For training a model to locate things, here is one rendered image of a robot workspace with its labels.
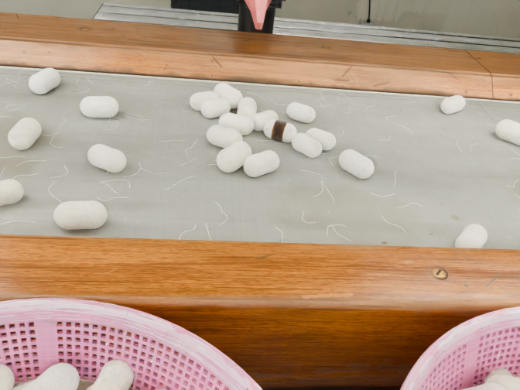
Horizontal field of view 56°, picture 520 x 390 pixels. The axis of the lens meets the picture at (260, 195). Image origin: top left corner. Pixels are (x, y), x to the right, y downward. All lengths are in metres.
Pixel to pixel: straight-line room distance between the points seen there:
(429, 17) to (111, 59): 2.28
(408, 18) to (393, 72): 2.08
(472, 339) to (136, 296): 0.19
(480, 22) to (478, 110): 2.23
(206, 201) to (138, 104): 0.18
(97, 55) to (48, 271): 0.35
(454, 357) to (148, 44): 0.47
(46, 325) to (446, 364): 0.22
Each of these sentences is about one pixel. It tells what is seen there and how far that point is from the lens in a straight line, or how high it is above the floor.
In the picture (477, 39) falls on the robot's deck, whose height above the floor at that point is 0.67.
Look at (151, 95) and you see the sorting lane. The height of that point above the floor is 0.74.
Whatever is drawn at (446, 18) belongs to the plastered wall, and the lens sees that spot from 2.78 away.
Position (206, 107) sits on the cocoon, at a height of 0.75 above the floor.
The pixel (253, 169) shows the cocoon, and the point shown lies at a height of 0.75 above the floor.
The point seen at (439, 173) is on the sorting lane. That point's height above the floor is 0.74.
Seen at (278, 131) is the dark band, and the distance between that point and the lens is 0.46.
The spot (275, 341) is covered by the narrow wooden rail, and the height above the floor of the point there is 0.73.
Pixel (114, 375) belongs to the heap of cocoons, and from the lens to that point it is 0.28.
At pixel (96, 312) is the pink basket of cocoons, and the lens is 0.27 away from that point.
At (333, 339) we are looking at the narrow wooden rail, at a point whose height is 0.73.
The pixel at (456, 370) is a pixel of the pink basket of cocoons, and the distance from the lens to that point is 0.31.
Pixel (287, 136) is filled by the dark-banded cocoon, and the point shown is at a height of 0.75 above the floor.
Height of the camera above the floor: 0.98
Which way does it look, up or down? 36 degrees down
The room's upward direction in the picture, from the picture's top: 7 degrees clockwise
